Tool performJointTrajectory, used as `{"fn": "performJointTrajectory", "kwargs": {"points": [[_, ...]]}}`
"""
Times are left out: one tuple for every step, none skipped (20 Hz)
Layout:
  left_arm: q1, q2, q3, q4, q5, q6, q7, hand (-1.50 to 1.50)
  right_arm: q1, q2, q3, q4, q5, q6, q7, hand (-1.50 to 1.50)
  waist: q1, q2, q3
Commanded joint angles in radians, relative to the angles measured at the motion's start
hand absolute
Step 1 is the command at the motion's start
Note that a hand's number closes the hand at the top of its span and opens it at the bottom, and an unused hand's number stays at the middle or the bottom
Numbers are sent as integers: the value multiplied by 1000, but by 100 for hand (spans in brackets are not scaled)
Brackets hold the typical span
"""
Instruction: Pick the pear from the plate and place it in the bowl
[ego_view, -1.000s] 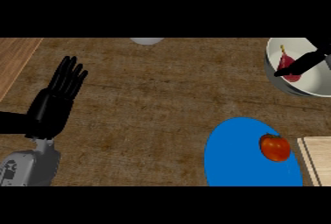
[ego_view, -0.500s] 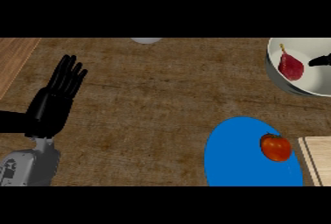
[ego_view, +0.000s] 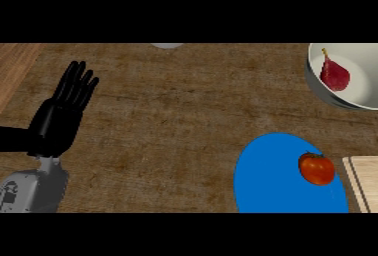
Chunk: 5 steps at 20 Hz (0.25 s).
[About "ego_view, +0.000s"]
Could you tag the blue plate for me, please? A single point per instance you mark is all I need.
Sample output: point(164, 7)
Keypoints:
point(281, 180)

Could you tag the light brown wooden board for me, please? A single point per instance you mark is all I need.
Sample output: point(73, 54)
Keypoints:
point(14, 66)

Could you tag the pale grey round object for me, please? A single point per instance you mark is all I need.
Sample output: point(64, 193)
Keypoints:
point(167, 45)

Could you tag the pale wooden cutting board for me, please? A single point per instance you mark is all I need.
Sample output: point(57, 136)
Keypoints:
point(365, 183)

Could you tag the red tomato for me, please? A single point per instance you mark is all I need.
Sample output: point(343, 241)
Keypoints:
point(316, 168)

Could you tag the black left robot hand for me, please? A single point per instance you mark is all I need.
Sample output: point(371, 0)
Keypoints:
point(57, 116)

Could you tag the red pear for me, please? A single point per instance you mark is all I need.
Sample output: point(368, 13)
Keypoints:
point(336, 75)

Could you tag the white bowl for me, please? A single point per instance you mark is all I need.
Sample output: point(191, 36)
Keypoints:
point(355, 87)

